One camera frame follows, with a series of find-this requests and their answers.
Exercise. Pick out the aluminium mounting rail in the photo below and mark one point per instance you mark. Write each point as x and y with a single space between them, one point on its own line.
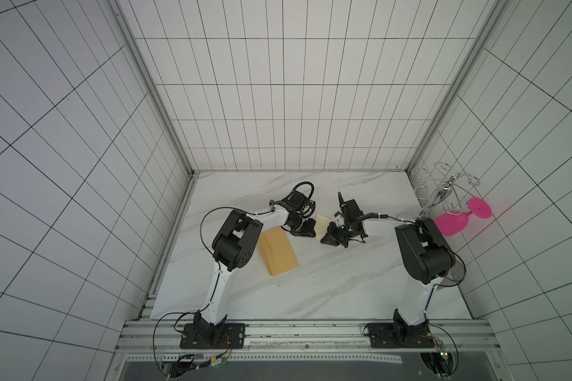
250 337

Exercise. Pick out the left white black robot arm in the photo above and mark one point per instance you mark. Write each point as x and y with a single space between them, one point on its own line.
234 245

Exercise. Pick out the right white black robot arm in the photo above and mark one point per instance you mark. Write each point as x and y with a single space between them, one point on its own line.
425 254

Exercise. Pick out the chrome wire glass rack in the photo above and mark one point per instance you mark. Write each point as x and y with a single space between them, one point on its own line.
445 191

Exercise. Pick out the pink plastic wine glass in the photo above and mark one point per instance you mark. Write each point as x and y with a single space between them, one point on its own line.
451 223

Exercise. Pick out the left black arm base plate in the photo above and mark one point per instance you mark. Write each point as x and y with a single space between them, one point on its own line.
216 337

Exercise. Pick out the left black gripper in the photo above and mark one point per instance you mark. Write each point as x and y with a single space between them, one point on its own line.
308 231

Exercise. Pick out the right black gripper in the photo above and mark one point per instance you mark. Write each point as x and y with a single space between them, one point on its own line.
337 233

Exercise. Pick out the tan kraft envelope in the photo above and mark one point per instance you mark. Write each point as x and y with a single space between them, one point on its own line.
277 251

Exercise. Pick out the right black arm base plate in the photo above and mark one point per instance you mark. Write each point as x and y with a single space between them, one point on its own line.
397 335

